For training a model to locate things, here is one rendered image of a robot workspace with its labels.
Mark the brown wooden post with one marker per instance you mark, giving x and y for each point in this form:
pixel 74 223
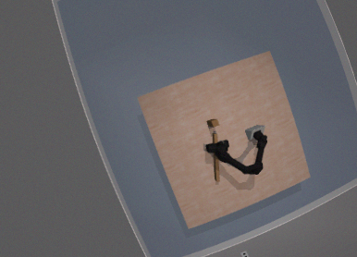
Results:
pixel 213 123

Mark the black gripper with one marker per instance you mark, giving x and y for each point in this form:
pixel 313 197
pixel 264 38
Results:
pixel 225 143

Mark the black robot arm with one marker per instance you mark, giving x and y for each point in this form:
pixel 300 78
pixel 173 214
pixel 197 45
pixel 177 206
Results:
pixel 221 153

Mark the brown wooden board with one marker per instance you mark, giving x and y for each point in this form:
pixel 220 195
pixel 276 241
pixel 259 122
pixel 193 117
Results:
pixel 216 163

